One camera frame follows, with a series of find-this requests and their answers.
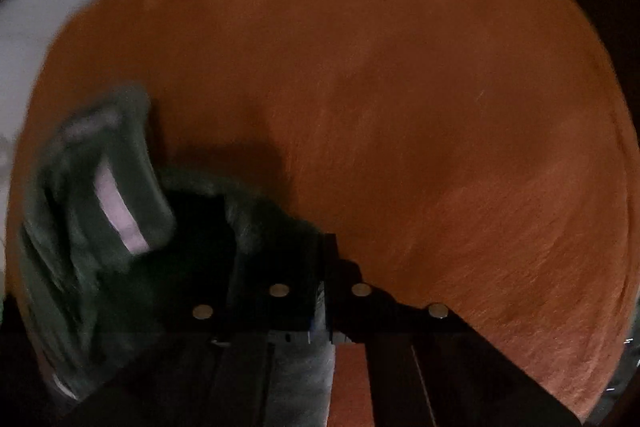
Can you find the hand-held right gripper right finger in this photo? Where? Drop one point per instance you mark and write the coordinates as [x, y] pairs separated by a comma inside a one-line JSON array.
[[345, 302]]

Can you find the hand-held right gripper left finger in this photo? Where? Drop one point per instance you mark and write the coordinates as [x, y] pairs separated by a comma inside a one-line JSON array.
[[300, 302]]

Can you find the grey fleece jacket pink trim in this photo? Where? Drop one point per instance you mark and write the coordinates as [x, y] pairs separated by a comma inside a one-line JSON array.
[[75, 207]]

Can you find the orange fleece blanket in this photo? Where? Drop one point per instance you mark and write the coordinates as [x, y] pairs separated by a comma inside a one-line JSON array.
[[400, 107]]

